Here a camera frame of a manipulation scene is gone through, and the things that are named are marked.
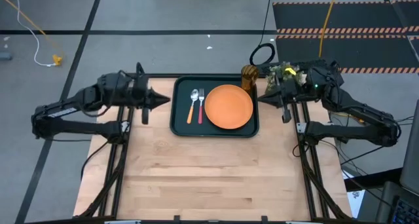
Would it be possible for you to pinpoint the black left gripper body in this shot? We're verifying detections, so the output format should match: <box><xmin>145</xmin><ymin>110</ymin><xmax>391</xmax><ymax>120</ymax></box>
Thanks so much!
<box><xmin>130</xmin><ymin>75</ymin><xmax>154</xmax><ymax>109</ymax></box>

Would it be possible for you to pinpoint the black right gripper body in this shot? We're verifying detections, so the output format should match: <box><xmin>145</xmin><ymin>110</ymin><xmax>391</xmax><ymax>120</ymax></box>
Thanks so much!
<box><xmin>276</xmin><ymin>71</ymin><xmax>311</xmax><ymax>103</ymax></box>

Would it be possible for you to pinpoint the orange-handled metal spoon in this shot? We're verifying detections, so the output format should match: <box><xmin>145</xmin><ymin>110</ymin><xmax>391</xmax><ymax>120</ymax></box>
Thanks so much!
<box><xmin>186</xmin><ymin>88</ymin><xmax>200</xmax><ymax>125</ymax></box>

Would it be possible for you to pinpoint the orange round plate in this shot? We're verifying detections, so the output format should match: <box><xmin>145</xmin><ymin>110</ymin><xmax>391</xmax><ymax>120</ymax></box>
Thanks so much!
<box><xmin>204</xmin><ymin>84</ymin><xmax>254</xmax><ymax>130</ymax></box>

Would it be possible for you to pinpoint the red-handled metal fork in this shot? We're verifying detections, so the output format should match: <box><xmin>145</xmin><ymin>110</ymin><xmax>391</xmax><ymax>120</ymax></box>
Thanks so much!
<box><xmin>197</xmin><ymin>88</ymin><xmax>206</xmax><ymax>125</ymax></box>

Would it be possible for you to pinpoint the dark green serving tray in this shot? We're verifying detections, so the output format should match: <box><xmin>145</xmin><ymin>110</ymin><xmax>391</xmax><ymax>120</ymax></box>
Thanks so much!
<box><xmin>169</xmin><ymin>75</ymin><xmax>260</xmax><ymax>139</ymax></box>

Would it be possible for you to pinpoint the artificial potted plant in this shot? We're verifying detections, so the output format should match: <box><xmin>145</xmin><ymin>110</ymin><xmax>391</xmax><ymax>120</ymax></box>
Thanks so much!
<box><xmin>265</xmin><ymin>61</ymin><xmax>307</xmax><ymax>93</ymax></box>

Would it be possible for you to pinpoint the black hazard-striped floor mat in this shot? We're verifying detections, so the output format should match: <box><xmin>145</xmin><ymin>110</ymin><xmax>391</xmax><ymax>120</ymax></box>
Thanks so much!
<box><xmin>272</xmin><ymin>0</ymin><xmax>419</xmax><ymax>34</ymax></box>
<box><xmin>274</xmin><ymin>35</ymin><xmax>419</xmax><ymax>74</ymax></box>

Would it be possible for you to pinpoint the white printed paper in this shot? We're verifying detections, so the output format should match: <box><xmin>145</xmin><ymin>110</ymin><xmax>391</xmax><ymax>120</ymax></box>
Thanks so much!
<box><xmin>346</xmin><ymin>189</ymin><xmax>361</xmax><ymax>219</ymax></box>

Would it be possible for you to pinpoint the grey computer monitor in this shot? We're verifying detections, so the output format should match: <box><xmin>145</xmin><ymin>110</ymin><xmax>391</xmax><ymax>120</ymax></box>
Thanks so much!
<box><xmin>399</xmin><ymin>99</ymin><xmax>419</xmax><ymax>196</ymax></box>

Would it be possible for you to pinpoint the black keyboard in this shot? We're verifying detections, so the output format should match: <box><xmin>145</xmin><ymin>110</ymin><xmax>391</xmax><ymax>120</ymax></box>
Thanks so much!
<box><xmin>391</xmin><ymin>197</ymin><xmax>419</xmax><ymax>224</ymax></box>

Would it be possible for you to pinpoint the black aluminium table frame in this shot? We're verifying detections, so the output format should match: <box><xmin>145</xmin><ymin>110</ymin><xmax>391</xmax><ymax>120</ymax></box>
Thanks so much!
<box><xmin>78</xmin><ymin>62</ymin><xmax>353</xmax><ymax>224</ymax></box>

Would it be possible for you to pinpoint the black looped floor cable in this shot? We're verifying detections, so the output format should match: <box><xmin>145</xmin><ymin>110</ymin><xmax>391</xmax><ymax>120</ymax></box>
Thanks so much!
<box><xmin>249</xmin><ymin>0</ymin><xmax>277</xmax><ymax>67</ymax></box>

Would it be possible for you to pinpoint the yellow floor cable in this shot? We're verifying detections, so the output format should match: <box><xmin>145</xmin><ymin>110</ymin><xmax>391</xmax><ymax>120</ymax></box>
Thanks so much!
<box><xmin>318</xmin><ymin>0</ymin><xmax>340</xmax><ymax>59</ymax></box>

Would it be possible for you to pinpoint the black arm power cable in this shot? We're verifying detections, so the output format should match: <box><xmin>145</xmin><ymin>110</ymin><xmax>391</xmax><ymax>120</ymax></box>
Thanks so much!
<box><xmin>80</xmin><ymin>140</ymin><xmax>109</xmax><ymax>181</ymax></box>

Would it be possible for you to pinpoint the white floor cable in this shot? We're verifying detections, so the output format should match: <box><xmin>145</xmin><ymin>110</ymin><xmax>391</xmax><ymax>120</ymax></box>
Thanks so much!
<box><xmin>12</xmin><ymin>0</ymin><xmax>57</xmax><ymax>68</ymax></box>

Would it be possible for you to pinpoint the thin orange floor cable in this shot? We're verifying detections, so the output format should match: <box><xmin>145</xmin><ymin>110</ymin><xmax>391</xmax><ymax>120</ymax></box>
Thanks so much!
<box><xmin>0</xmin><ymin>0</ymin><xmax>64</xmax><ymax>60</ymax></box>

